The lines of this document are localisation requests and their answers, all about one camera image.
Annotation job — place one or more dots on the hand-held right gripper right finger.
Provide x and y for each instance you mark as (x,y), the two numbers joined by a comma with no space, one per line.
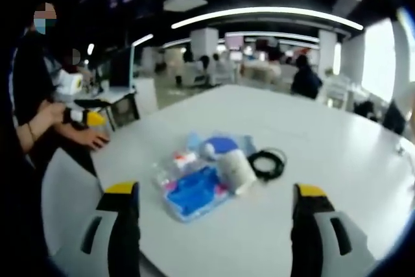
(308,235)

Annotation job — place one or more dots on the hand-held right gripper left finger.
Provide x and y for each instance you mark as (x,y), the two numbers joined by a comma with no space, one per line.
(124,235)

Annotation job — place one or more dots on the clear plastic bag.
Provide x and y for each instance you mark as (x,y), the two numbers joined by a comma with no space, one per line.
(168,171)

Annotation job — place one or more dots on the blue plastic tray package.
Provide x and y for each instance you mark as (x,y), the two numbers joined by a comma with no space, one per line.
(194,194)

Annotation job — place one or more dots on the white paper roll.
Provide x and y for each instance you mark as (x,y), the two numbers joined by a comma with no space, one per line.
(235,171)

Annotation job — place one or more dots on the blue round item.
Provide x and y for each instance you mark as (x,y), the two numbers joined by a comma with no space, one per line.
(220,144)

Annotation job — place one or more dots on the white table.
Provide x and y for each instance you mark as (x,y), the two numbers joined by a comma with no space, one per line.
(324,147)

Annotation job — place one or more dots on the white side desk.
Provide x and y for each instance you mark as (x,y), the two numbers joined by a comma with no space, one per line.
(107,97)

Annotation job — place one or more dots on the white cabinet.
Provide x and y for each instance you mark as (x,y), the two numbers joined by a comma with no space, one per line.
(146,93)

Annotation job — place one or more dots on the black chair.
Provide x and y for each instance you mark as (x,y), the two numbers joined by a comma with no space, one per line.
(395,118)

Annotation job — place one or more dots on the dark monitor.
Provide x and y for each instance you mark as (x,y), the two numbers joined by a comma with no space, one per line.
(120,67)

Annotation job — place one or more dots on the short ceiling light strip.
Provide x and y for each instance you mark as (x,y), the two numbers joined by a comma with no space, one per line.
(142,39)

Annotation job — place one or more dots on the long ceiling light strip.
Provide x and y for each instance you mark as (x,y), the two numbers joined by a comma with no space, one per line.
(269,12)

